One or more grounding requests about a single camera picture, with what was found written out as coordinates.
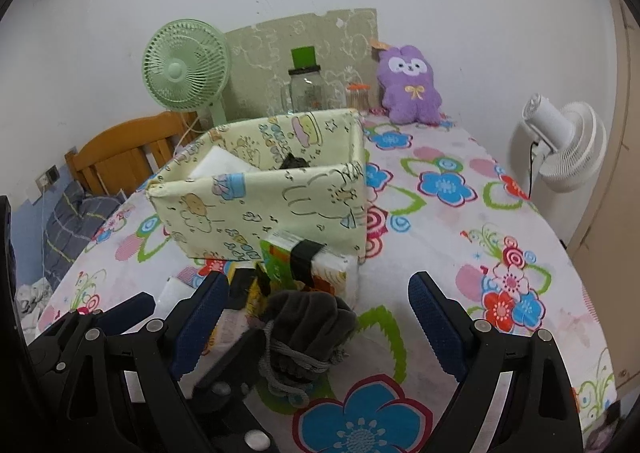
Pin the wall power socket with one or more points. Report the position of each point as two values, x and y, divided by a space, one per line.
48 178

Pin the grey drawstring pouch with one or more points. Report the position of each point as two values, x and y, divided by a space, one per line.
305 333

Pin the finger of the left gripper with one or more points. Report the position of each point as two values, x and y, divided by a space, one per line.
82 384
130 310

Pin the pink paper packet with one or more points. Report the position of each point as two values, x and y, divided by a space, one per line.
231 324

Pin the grey plaid pillow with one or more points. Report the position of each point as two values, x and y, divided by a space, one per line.
74 220

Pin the floral tablecloth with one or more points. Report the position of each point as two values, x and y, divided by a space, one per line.
437 202

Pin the white foam towel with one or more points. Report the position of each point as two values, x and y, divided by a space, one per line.
218 161

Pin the green tissue pack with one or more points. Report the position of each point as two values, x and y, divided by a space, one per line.
292 262

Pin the yellow cartoon fabric storage box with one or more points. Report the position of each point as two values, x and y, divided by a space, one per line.
226 217

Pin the cotton swab container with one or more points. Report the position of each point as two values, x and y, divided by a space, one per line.
357 97

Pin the crumpled white cloth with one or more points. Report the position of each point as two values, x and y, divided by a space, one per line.
31 300

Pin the glass mason jar mug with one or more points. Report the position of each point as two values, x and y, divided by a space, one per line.
305 91

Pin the patterned cardboard panel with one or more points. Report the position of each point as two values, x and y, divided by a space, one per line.
277 59

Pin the green desk fan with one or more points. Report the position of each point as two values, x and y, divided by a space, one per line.
186 65

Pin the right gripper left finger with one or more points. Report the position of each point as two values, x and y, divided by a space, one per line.
155 358

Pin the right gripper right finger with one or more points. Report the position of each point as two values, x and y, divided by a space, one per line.
539 412

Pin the purple plush bunny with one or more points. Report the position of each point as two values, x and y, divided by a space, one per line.
408 86

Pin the green cup on jar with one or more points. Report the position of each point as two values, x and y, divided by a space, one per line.
304 57

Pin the white standing fan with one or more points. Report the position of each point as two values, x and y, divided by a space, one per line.
563 147

